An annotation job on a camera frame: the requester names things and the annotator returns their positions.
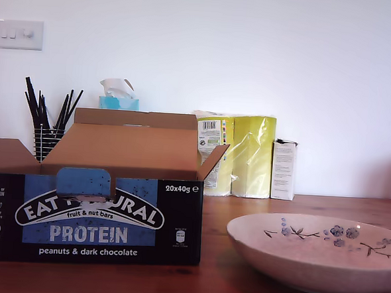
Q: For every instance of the teal tissue box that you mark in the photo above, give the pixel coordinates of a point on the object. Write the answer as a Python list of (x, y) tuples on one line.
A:
[(118, 103)]

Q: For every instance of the small white printed carton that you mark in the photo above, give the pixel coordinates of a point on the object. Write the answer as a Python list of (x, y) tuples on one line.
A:
[(283, 172)]

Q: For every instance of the Eat Natural protein bars carton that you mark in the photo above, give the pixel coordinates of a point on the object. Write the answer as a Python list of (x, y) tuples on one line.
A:
[(94, 233)]

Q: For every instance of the white floral ceramic plate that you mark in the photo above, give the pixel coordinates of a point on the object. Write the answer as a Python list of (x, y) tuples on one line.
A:
[(291, 265)]

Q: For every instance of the yellow paper towel pack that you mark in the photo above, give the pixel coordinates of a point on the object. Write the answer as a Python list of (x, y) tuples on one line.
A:
[(251, 156)]

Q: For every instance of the white paper tissue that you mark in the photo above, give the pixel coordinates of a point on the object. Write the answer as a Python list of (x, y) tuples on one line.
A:
[(114, 86)]

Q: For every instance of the white wall light switch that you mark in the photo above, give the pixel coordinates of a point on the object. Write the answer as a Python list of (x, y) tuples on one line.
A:
[(17, 41)]

